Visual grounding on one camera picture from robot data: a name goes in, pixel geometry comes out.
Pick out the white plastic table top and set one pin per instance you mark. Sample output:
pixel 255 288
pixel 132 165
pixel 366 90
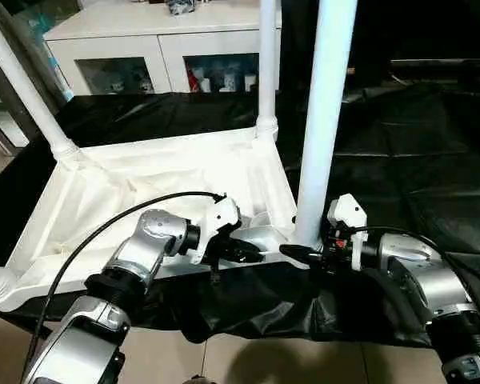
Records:
pixel 128 184

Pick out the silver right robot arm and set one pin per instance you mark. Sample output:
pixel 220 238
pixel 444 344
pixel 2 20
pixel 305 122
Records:
pixel 432 280

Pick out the black plastic mat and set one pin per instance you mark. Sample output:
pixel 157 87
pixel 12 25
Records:
pixel 416 152

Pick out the white sideboard cabinet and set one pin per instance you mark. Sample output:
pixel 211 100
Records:
pixel 144 32

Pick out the grey toy figure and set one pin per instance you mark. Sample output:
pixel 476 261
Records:
pixel 180 6

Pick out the beige curtain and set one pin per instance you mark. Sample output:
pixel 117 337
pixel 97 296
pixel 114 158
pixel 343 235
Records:
pixel 20 72

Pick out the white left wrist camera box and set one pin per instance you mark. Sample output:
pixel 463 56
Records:
pixel 216 228

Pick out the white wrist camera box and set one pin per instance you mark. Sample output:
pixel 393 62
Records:
pixel 216 228
pixel 348 216

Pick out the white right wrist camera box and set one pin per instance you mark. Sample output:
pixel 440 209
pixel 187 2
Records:
pixel 348 216

